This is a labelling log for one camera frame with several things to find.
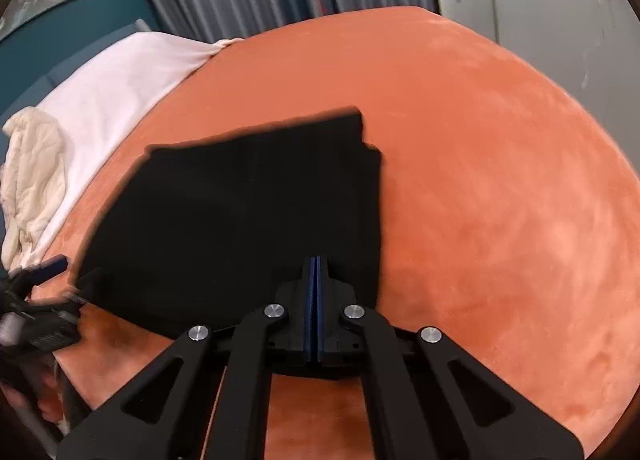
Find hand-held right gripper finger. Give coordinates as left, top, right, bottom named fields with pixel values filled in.
left=56, top=256, right=315, bottom=460
left=314, top=256, right=584, bottom=460

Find white bed sheet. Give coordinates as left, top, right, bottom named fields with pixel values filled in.
left=30, top=32, right=246, bottom=266

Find blue padded headboard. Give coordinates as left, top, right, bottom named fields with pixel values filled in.
left=0, top=18, right=161, bottom=130

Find orange plush blanket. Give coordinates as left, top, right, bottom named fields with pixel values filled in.
left=27, top=5, right=632, bottom=460

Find black pants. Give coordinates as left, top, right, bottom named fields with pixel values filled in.
left=75, top=107, right=385, bottom=341

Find cream quilted comforter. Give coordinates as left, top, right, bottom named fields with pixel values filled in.
left=0, top=107, right=76, bottom=269

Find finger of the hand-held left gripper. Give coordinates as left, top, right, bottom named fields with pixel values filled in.
left=64, top=267, right=105, bottom=307
left=25, top=254, right=69, bottom=286

